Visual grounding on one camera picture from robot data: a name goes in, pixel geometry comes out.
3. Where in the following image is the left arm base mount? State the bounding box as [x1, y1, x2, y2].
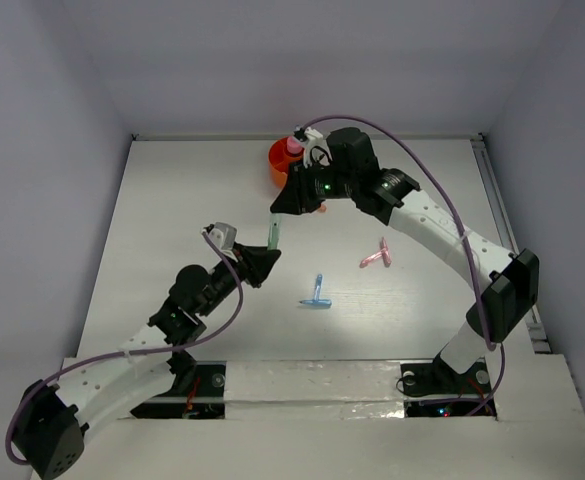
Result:
[130, 352, 226, 420]

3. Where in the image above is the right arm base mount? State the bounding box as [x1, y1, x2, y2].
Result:
[395, 356, 505, 418]

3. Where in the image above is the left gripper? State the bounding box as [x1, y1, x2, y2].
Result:
[197, 242, 279, 317]

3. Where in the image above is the orange round organizer container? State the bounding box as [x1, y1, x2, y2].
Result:
[268, 137, 303, 189]

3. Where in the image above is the pink pen lower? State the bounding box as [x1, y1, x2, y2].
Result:
[359, 251, 384, 268]

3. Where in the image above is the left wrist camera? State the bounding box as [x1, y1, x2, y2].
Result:
[202, 222, 237, 260]

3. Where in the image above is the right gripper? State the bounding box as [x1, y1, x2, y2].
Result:
[272, 155, 358, 213]

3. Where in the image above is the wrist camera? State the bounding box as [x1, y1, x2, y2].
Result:
[202, 222, 237, 260]
[293, 126, 330, 168]

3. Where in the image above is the pink pen upper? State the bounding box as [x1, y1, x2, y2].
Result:
[380, 237, 392, 268]

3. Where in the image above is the blue pen flat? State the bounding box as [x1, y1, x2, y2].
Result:
[299, 299, 332, 308]

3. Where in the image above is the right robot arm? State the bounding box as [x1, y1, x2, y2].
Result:
[270, 127, 540, 392]

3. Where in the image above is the pink pen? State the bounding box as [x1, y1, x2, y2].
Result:
[359, 251, 384, 268]
[380, 237, 392, 268]

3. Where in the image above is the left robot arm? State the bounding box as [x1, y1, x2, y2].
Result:
[4, 243, 281, 479]

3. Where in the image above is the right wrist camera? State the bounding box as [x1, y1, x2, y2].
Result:
[293, 126, 330, 168]

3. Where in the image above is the green highlighter pen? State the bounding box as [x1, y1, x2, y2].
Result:
[267, 214, 282, 250]

